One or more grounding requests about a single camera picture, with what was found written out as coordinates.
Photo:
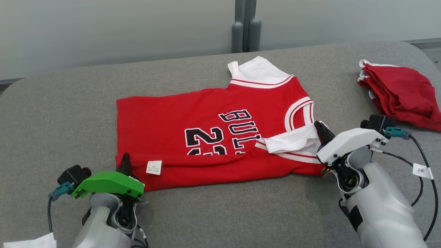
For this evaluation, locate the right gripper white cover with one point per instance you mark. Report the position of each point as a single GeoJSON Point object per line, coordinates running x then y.
{"type": "Point", "coordinates": [351, 143]}

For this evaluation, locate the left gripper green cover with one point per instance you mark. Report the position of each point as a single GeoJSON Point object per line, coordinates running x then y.
{"type": "Point", "coordinates": [110, 184]}

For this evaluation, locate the red basketball jersey white sleeves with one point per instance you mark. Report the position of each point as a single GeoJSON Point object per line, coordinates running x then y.
{"type": "Point", "coordinates": [165, 117]}

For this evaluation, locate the red shorts with white trim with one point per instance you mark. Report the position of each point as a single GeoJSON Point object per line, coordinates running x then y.
{"type": "Point", "coordinates": [403, 93]}

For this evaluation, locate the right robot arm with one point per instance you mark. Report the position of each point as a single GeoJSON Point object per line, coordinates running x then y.
{"type": "Point", "coordinates": [382, 206]}

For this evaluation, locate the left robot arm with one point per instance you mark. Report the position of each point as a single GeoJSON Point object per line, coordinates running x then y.
{"type": "Point", "coordinates": [100, 227]}

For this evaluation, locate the white cloth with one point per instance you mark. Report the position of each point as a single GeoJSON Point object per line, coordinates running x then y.
{"type": "Point", "coordinates": [34, 242]}

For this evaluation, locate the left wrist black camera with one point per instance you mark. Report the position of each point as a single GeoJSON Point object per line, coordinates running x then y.
{"type": "Point", "coordinates": [72, 175]}

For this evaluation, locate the wrist black camera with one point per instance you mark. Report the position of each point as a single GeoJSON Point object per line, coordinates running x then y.
{"type": "Point", "coordinates": [72, 175]}
{"type": "Point", "coordinates": [377, 123]}

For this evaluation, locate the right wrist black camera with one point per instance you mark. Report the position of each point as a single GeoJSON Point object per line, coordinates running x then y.
{"type": "Point", "coordinates": [377, 123]}

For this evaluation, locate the grey round-foot partition post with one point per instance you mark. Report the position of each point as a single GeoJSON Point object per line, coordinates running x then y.
{"type": "Point", "coordinates": [254, 34]}
{"type": "Point", "coordinates": [237, 38]}

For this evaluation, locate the grey partition base rail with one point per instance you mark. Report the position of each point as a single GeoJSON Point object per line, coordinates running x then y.
{"type": "Point", "coordinates": [10, 83]}
{"type": "Point", "coordinates": [427, 43]}

